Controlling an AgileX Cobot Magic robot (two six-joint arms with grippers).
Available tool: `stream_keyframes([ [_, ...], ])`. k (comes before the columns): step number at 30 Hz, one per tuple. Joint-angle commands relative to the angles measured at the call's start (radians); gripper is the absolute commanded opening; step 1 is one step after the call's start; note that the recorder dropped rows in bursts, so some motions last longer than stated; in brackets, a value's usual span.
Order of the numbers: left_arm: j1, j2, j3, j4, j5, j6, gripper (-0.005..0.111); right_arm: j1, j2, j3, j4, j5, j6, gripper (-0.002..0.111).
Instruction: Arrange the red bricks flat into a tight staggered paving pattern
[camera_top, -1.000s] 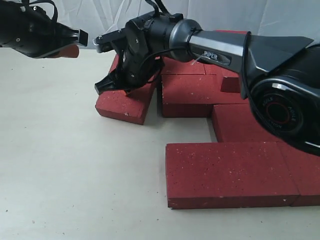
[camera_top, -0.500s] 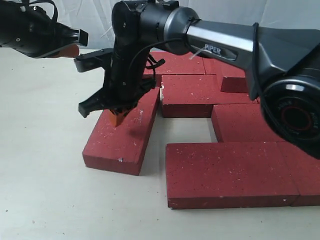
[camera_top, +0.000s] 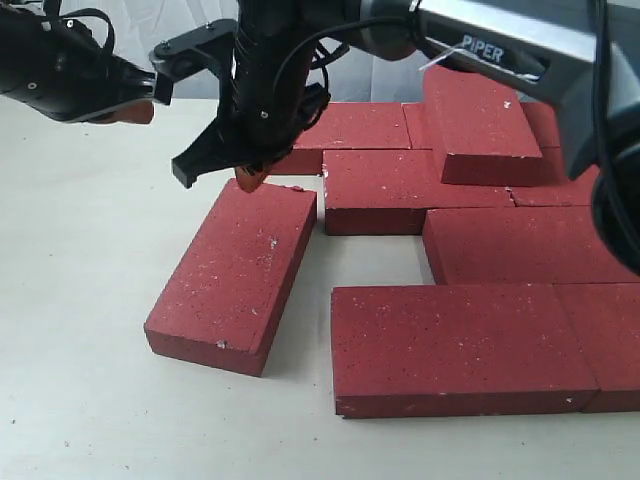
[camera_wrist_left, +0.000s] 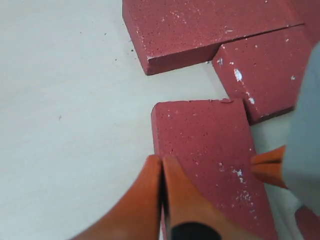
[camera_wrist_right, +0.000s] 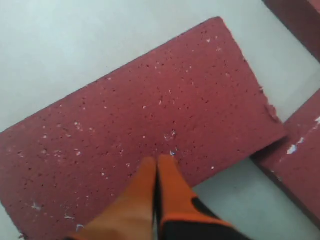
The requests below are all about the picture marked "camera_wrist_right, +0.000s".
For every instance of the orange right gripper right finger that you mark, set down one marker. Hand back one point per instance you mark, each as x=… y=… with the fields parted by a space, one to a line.
x=181 y=214

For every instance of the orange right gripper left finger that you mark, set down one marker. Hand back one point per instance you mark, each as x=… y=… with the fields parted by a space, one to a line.
x=131 y=215

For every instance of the red brick large front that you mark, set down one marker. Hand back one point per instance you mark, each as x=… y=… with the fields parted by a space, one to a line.
x=293 y=163

